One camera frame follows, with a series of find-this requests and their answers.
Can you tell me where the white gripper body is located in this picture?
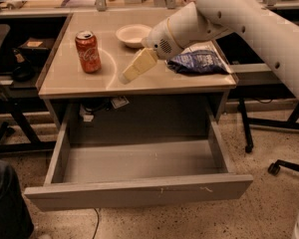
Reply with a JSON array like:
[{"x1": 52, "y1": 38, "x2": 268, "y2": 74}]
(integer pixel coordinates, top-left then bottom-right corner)
[{"x1": 142, "y1": 19, "x2": 183, "y2": 60}]

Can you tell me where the red coke can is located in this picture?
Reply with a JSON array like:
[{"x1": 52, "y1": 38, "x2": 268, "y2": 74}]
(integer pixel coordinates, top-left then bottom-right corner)
[{"x1": 75, "y1": 30, "x2": 102, "y2": 74}]

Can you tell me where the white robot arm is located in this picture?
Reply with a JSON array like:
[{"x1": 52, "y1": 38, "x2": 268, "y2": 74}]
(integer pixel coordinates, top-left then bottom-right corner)
[{"x1": 130, "y1": 0, "x2": 299, "y2": 239}]

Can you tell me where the grey cabinet with tan top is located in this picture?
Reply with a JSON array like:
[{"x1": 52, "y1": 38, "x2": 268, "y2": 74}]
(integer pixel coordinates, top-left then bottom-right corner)
[{"x1": 39, "y1": 9, "x2": 236, "y2": 138}]

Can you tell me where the grey open top drawer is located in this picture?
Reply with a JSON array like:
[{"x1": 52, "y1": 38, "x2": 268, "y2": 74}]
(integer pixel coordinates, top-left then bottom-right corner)
[{"x1": 25, "y1": 104, "x2": 253, "y2": 211}]

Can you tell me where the white tag under tabletop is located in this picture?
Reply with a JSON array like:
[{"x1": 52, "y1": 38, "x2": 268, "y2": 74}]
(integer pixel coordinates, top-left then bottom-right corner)
[{"x1": 111, "y1": 97, "x2": 130, "y2": 109}]

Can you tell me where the white bowl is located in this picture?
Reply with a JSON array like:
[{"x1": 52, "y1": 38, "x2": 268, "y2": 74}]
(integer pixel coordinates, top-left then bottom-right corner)
[{"x1": 116, "y1": 24, "x2": 151, "y2": 49}]

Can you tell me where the blue chip bag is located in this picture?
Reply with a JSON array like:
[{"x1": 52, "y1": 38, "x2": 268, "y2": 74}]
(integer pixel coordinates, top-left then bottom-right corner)
[{"x1": 166, "y1": 46, "x2": 229, "y2": 75}]

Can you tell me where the black bag under desk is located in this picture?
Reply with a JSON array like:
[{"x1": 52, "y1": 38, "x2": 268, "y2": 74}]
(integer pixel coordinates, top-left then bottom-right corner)
[{"x1": 12, "y1": 49, "x2": 35, "y2": 82}]

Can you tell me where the black chair base right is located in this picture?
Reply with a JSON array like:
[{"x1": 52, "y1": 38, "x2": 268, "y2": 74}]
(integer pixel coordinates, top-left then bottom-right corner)
[{"x1": 267, "y1": 159, "x2": 299, "y2": 175}]

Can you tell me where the dark trouser leg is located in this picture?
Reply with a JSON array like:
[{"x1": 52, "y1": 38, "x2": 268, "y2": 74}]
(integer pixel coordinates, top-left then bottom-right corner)
[{"x1": 0, "y1": 160, "x2": 34, "y2": 239}]

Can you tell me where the black floor cable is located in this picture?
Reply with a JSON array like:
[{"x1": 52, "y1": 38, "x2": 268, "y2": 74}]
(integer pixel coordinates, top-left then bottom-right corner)
[{"x1": 92, "y1": 208, "x2": 101, "y2": 239}]

